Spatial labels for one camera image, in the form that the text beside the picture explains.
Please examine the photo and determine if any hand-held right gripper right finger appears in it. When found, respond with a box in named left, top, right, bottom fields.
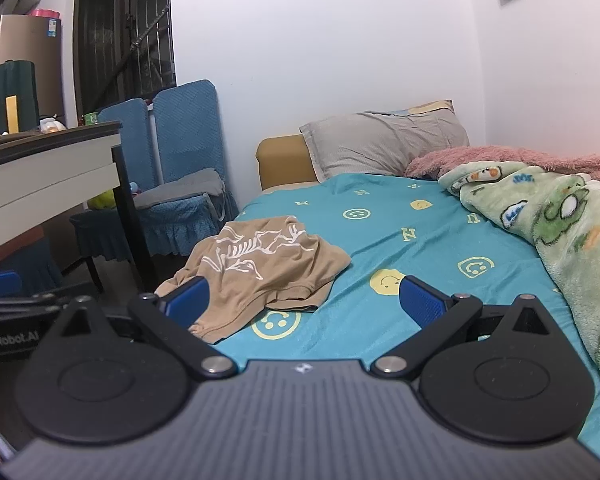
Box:
left=371, top=276, right=563, bottom=378

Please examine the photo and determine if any brown cabinet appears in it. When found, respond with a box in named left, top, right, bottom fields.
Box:
left=0, top=14, right=63, bottom=128

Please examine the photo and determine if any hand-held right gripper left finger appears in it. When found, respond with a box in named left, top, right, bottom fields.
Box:
left=37, top=276, right=238, bottom=381

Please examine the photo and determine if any grey seat cushion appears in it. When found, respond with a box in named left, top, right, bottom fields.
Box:
left=132, top=167, right=226, bottom=211

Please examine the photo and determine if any green cartoon printed blanket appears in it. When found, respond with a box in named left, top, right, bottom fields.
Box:
left=439, top=160, right=600, bottom=386

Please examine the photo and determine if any ochre bed headboard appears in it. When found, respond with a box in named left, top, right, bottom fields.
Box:
left=256, top=135, right=321, bottom=192

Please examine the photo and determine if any pink fuzzy blanket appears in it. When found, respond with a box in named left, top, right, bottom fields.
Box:
left=405, top=146, right=600, bottom=192

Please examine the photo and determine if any tall blue covered chair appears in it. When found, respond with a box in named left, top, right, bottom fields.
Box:
left=130, top=79, right=241, bottom=256

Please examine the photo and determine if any yellow-green plush toy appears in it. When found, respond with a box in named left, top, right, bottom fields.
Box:
left=86, top=189, right=118, bottom=211

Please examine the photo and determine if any teal printed bed sheet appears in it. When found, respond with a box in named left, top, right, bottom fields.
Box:
left=212, top=172, right=600, bottom=466

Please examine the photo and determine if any grey pillow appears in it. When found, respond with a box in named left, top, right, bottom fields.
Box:
left=300, top=108, right=471, bottom=183

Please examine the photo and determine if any tan printed t-shirt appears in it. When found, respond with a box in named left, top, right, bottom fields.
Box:
left=155, top=216, right=352, bottom=345

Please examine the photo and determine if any yellow pillow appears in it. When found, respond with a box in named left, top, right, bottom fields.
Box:
left=370, top=100, right=455, bottom=117

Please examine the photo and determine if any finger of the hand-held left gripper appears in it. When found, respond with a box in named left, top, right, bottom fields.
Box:
left=0, top=292, right=76, bottom=322
left=0, top=270, right=23, bottom=298

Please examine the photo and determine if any dark window grille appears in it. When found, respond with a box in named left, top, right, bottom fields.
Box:
left=72, top=0, right=177, bottom=122

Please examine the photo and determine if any white table with dark top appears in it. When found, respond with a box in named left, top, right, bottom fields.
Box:
left=0, top=121, right=158, bottom=293

